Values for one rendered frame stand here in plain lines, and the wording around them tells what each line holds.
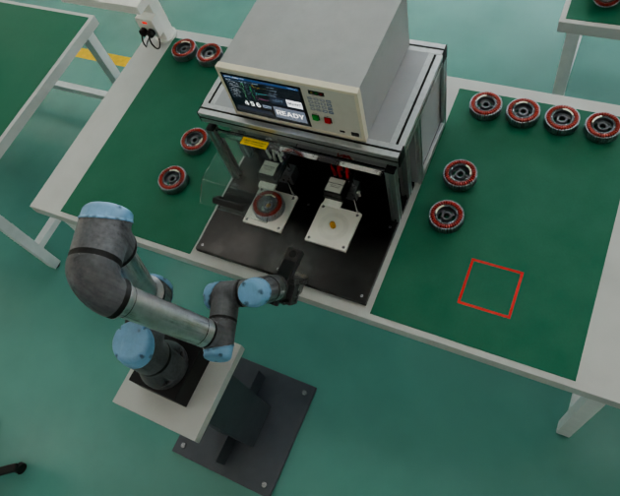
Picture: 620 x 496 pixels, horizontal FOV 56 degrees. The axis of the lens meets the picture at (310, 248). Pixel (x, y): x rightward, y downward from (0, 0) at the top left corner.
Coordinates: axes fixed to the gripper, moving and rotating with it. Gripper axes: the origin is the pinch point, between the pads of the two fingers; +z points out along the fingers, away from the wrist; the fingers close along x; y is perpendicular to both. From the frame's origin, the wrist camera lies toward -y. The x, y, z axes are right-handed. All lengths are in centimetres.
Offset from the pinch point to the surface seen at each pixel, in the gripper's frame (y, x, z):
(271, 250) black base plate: -2.3, -17.2, 10.3
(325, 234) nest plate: -12.4, -1.4, 14.6
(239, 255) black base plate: 2.3, -27.0, 7.8
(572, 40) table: -107, 52, 87
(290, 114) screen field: -46.1, -13.0, -10.4
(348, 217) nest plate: -20.1, 3.5, 19.0
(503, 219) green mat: -33, 51, 29
